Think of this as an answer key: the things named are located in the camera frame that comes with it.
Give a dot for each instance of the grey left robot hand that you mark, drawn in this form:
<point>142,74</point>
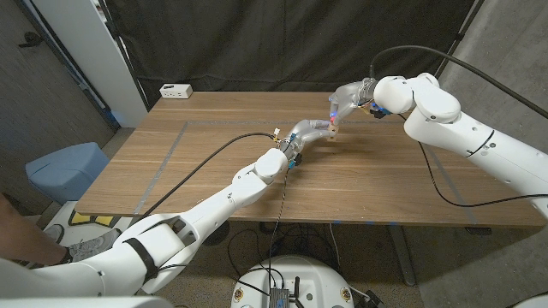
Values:
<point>306,132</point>

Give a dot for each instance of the blue padded stool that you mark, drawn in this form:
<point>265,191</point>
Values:
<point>64,171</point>

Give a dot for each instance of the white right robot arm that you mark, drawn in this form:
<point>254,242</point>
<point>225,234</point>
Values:
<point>462,128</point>

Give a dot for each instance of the grey table leg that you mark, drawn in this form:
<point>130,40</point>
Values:
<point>402,256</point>

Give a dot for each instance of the white cabinet panel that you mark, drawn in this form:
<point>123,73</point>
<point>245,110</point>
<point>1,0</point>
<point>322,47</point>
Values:
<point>85,43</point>

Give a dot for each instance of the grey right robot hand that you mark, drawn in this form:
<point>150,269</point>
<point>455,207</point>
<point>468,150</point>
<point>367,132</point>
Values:
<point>349,98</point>

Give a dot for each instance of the yellow and black floor object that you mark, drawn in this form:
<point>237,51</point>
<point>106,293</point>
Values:
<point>85,219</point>

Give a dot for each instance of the white power strip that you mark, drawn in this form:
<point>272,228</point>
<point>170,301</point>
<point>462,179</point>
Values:
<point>175,91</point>

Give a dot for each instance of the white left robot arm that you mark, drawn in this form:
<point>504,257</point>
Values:
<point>214,209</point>

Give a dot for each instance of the grey module on torso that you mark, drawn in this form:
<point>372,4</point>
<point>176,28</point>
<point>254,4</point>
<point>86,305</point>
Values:
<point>279,298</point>

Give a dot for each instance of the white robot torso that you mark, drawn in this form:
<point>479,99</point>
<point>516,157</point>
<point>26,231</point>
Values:
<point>308,278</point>

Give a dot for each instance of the black backdrop stand pole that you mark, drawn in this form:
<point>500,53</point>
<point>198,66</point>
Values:
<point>129,64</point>
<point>457,37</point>

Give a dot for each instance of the person's bare limb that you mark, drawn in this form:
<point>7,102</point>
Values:
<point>25,244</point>

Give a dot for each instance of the wooden block with holes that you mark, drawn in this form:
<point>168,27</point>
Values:
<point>332,132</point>

